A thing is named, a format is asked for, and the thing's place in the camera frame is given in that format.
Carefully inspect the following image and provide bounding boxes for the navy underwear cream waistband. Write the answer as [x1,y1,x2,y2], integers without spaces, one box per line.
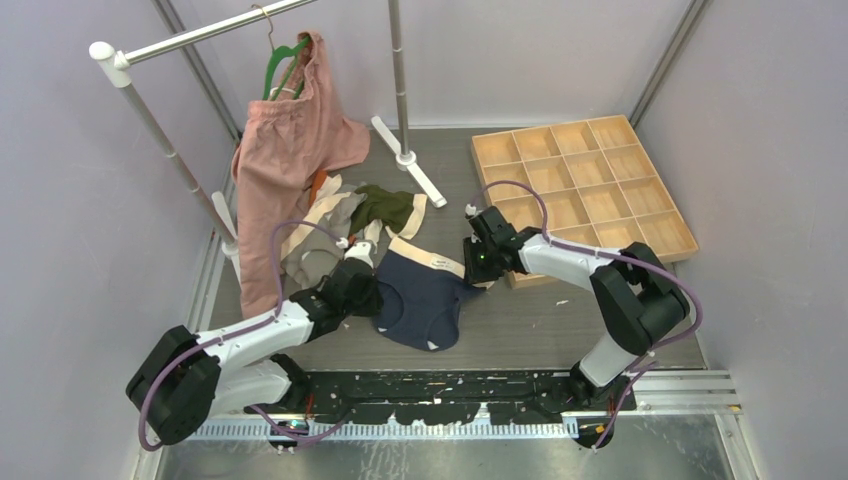
[371,237,488,352]

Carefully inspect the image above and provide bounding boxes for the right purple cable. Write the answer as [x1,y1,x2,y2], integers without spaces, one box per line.
[466,180,705,452]

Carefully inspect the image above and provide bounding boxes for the olive green underwear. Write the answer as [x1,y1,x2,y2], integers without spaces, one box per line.
[349,185,428,243]

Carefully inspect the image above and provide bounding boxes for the wooden compartment tray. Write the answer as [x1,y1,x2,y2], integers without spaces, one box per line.
[471,115,699,264]

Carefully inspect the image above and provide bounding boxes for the pink trousers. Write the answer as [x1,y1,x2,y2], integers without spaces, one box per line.
[231,31,370,318]

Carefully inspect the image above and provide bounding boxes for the green clothes hanger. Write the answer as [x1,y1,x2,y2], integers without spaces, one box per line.
[251,5,313,102]

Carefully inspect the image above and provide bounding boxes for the orange underwear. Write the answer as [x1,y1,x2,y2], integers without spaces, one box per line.
[309,170,328,207]

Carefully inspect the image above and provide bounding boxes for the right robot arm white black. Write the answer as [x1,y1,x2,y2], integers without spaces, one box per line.
[463,205,690,409]

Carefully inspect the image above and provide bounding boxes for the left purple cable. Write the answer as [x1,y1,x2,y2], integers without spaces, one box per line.
[137,220,351,453]

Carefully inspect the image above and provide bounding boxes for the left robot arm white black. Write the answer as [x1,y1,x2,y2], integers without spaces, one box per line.
[126,258,382,451]

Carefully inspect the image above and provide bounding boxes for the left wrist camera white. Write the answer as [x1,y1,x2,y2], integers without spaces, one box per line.
[344,240,376,269]

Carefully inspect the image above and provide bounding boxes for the purple cable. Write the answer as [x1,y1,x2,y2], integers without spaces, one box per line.
[466,180,705,452]
[137,220,351,453]

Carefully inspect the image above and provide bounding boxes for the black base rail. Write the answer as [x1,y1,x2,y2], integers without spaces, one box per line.
[260,370,628,426]

